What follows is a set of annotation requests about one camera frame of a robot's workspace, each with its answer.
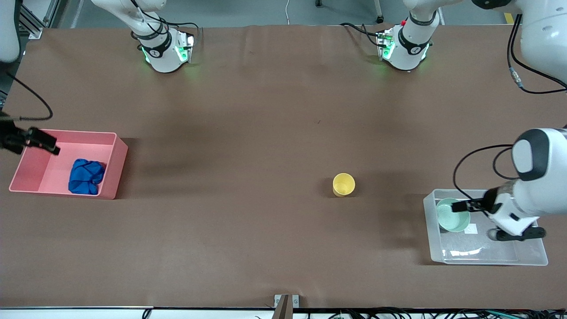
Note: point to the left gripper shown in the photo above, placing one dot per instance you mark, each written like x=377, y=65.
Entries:
x=480, y=204

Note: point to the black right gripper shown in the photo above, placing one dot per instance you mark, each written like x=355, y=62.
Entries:
x=12, y=136

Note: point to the mint green bowl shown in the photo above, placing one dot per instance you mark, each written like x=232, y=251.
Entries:
x=449, y=219

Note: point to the blue cloth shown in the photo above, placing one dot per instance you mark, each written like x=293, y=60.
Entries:
x=85, y=177

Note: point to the yellow plastic cup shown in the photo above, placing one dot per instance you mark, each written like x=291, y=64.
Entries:
x=343, y=184

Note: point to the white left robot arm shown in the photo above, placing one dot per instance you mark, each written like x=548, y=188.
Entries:
x=545, y=44

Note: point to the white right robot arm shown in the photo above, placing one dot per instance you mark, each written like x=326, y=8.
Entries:
x=164, y=57

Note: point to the white label in box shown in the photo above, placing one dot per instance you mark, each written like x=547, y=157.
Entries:
x=471, y=229

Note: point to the clear plastic storage box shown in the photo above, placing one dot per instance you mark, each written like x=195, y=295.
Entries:
x=487, y=252

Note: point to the pink plastic bin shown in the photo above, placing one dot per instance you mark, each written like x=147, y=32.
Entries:
x=48, y=173

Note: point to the yellow floor tape piece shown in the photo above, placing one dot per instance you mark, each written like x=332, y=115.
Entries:
x=509, y=17

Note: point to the black stand leg with caster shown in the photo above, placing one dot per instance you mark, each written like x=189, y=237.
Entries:
x=378, y=13

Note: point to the aluminium frame profile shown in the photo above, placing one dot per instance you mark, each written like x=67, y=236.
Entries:
x=33, y=24

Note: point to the metal table edge bracket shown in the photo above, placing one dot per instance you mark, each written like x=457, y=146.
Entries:
x=286, y=305

